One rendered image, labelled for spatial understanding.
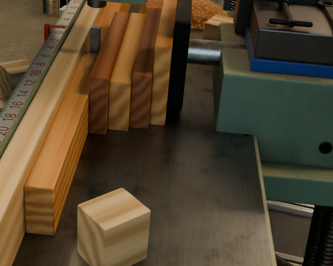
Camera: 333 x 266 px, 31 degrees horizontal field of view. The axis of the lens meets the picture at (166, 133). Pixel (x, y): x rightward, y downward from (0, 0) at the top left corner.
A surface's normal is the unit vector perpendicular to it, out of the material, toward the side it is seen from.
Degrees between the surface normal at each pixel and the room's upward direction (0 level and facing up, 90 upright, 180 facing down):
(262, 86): 90
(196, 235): 0
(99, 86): 90
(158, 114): 90
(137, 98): 90
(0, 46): 0
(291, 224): 0
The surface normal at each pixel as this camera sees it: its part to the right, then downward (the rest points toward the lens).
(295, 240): 0.08, -0.86
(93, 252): -0.77, 0.26
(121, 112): -0.05, 0.49
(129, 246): 0.64, 0.43
